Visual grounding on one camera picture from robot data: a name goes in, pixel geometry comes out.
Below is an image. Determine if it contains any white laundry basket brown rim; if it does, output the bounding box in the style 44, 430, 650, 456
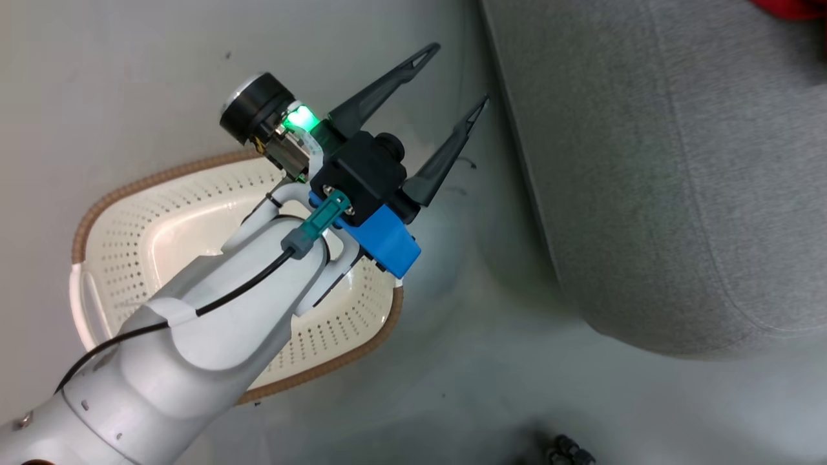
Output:
69, 149, 405, 407

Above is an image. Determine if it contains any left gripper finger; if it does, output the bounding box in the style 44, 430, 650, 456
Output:
401, 95, 490, 208

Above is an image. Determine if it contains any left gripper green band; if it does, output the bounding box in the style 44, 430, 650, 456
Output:
219, 43, 441, 186

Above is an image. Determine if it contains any teal cable connector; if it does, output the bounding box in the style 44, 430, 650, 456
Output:
280, 190, 353, 261

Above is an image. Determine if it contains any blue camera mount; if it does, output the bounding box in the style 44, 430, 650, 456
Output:
308, 190, 422, 280

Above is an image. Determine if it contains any grey fabric sofa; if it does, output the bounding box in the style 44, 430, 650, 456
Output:
481, 0, 827, 357

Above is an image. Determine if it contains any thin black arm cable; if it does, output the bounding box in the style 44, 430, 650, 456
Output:
54, 248, 299, 395

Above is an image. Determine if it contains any red garment with white band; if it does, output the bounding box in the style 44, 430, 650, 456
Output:
748, 0, 827, 21

